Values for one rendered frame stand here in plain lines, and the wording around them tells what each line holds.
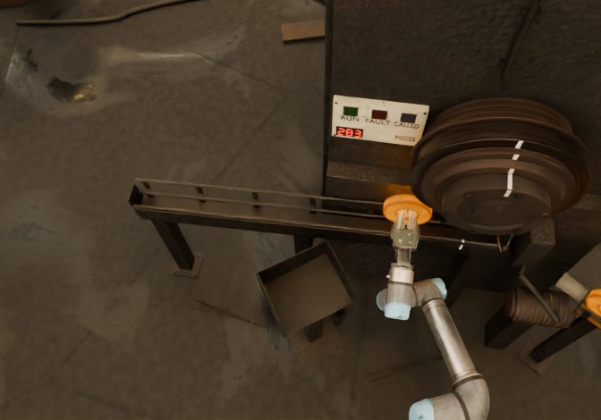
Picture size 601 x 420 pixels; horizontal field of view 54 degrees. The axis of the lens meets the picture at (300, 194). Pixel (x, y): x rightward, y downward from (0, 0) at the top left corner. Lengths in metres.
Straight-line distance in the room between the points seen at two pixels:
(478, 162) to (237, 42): 2.15
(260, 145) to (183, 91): 0.54
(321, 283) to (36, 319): 1.40
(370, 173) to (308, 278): 0.43
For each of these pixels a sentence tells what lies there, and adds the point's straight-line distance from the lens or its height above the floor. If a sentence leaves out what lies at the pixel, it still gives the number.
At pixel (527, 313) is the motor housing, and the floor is 0.51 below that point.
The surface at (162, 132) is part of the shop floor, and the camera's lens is 3.17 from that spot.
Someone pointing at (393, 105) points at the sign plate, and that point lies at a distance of 1.65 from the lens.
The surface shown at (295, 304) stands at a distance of 2.07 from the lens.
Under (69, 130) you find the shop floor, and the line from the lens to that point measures 3.34.
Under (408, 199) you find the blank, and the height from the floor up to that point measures 0.90.
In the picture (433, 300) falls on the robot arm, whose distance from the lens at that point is 1.96.
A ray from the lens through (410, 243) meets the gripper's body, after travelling 1.85.
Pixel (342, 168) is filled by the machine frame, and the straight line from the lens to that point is 1.96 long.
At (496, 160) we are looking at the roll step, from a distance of 1.56.
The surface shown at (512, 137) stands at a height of 1.35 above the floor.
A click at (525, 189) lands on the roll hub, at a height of 1.25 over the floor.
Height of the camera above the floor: 2.57
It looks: 63 degrees down
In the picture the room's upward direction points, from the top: 3 degrees counter-clockwise
